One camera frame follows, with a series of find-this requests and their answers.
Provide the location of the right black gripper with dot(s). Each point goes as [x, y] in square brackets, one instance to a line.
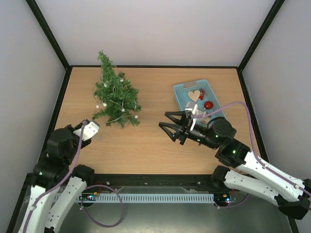
[184, 130]

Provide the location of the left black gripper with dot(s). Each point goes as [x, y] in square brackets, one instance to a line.
[79, 127]

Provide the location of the light blue plastic basket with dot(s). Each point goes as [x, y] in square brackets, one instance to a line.
[207, 94]

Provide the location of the small green christmas tree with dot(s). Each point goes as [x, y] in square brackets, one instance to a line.
[116, 92]

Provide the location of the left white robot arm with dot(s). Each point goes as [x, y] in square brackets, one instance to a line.
[57, 180]

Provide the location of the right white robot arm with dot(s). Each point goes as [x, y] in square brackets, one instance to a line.
[240, 168]

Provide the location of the wooden heart ornament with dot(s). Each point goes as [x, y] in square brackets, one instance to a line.
[194, 95]

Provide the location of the red ball ornament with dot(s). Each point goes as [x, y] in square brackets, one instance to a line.
[208, 105]

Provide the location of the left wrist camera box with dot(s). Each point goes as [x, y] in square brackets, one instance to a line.
[90, 130]

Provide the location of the black frame rail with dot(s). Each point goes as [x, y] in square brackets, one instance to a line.
[155, 179]

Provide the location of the white cable duct rail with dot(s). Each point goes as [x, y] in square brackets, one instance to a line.
[148, 198]

